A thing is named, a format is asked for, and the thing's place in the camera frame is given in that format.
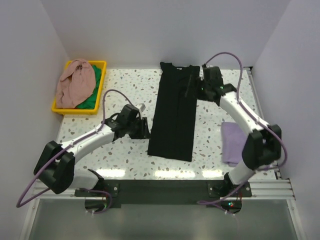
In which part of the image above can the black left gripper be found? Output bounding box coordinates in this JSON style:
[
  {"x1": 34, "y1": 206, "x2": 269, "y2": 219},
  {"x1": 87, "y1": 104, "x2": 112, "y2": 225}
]
[{"x1": 126, "y1": 116, "x2": 151, "y2": 140}]

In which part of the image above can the aluminium front rail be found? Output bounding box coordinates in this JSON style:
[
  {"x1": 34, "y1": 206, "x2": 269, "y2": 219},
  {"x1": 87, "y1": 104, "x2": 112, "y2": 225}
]
[{"x1": 31, "y1": 179, "x2": 295, "y2": 201}]

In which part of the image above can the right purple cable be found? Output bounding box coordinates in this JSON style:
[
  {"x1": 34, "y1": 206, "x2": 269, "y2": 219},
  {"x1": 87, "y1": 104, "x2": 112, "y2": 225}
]
[{"x1": 197, "y1": 51, "x2": 288, "y2": 208}]

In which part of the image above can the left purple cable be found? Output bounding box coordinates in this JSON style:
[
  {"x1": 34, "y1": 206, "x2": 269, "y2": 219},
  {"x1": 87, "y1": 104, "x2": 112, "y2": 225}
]
[{"x1": 16, "y1": 89, "x2": 141, "y2": 215}]

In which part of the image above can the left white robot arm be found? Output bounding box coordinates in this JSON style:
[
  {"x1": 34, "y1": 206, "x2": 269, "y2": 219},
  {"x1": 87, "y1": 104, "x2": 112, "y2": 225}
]
[{"x1": 33, "y1": 103, "x2": 151, "y2": 196}]

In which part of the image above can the aluminium right side rail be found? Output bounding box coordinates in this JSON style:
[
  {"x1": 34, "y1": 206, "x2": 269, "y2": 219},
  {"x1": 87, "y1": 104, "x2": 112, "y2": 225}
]
[{"x1": 243, "y1": 65, "x2": 283, "y2": 180}]

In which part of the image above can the black t shirt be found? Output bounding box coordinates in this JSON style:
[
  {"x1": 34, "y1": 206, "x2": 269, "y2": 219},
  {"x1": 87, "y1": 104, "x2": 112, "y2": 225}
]
[{"x1": 147, "y1": 62, "x2": 200, "y2": 162}]

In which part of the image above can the green t shirt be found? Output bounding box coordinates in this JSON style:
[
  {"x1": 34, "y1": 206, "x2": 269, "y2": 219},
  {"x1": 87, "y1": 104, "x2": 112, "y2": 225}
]
[{"x1": 76, "y1": 65, "x2": 102, "y2": 110}]

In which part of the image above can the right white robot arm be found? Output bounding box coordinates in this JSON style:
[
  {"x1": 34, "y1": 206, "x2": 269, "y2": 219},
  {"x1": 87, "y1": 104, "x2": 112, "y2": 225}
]
[{"x1": 197, "y1": 64, "x2": 282, "y2": 197}]

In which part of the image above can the purple cable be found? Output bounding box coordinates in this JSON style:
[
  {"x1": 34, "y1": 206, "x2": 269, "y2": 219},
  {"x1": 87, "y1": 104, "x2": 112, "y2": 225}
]
[
  {"x1": 16, "y1": 89, "x2": 141, "y2": 215},
  {"x1": 197, "y1": 51, "x2": 288, "y2": 208}
]

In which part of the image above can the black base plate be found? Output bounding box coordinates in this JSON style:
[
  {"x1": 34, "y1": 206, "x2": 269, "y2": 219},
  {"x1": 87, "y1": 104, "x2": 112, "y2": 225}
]
[{"x1": 74, "y1": 178, "x2": 252, "y2": 215}]

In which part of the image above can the pink t shirt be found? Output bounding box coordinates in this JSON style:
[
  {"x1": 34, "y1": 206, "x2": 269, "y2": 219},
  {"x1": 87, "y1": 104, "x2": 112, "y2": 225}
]
[{"x1": 55, "y1": 58, "x2": 96, "y2": 109}]

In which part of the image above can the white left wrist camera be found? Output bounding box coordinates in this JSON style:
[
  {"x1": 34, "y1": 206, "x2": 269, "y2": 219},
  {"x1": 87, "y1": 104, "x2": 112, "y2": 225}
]
[{"x1": 137, "y1": 103, "x2": 146, "y2": 113}]

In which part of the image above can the aluminium rail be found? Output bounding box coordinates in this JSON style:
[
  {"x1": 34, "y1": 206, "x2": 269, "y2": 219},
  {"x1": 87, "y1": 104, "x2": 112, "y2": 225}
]
[
  {"x1": 31, "y1": 179, "x2": 295, "y2": 201},
  {"x1": 243, "y1": 65, "x2": 283, "y2": 180}
]

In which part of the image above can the yellow plastic bin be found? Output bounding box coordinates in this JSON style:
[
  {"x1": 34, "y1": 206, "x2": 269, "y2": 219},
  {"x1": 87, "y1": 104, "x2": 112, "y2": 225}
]
[{"x1": 51, "y1": 58, "x2": 107, "y2": 115}]

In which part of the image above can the folded purple t shirt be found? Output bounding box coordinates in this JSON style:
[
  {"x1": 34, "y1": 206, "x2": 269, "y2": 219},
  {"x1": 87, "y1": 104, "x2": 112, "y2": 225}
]
[{"x1": 221, "y1": 121, "x2": 271, "y2": 172}]

